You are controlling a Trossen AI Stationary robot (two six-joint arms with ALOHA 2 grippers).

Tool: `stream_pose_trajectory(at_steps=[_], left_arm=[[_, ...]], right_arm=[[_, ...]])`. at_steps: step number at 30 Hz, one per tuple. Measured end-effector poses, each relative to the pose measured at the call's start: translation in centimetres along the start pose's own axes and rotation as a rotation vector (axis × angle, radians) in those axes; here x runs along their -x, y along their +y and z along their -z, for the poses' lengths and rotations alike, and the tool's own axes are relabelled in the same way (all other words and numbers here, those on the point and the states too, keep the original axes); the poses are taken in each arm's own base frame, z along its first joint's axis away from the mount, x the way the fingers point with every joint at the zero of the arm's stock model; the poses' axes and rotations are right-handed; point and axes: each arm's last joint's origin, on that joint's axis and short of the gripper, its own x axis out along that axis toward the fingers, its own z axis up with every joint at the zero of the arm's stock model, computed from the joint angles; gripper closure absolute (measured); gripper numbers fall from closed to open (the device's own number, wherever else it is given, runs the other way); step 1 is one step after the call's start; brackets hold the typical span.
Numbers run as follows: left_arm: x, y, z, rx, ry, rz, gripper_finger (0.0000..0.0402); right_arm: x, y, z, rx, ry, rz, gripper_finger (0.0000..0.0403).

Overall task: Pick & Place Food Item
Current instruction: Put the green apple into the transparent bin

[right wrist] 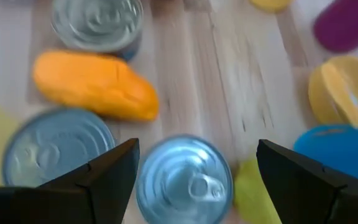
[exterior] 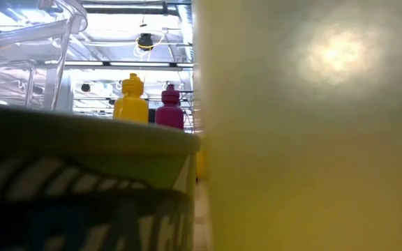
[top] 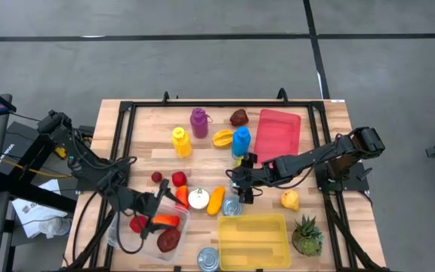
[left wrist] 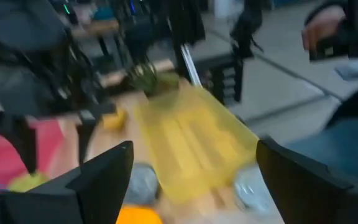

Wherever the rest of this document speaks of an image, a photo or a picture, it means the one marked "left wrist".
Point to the green leafy item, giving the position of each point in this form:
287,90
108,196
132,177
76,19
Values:
143,77

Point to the black box unit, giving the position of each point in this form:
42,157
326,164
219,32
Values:
219,77

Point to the yellow plastic bottle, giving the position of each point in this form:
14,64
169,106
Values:
114,119

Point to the lime green toy item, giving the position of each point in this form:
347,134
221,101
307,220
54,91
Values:
26,182

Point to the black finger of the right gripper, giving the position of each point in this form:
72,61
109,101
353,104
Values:
23,143
85,127

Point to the black aluminium rig frame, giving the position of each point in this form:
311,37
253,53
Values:
185,18

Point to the pinkish red toy food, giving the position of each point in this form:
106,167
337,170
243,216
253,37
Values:
50,146

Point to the orange toy food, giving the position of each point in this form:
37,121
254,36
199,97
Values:
138,216

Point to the person's hand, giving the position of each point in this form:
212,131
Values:
322,25

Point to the silver pull-tab can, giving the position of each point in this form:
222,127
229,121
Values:
141,183

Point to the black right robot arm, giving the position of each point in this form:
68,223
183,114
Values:
17,37

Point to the person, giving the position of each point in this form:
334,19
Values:
337,146

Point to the silver aluminium bracket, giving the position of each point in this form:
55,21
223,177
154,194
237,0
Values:
190,67

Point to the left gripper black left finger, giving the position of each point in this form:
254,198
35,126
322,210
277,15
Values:
89,199

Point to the yellow translucent plastic bin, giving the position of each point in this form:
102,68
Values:
191,140

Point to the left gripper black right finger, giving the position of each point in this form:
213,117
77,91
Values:
306,199

